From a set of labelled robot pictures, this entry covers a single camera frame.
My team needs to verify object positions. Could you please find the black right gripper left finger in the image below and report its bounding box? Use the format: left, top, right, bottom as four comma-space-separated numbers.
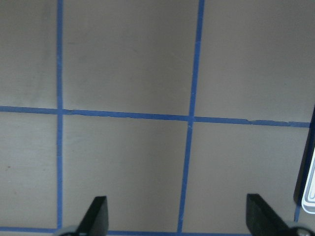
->
76, 196, 109, 236

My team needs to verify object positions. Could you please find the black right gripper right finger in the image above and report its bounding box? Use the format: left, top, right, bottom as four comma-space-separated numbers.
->
246, 194, 289, 236

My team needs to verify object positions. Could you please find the silver metal tray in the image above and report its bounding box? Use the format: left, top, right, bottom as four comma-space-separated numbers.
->
301, 148, 315, 214

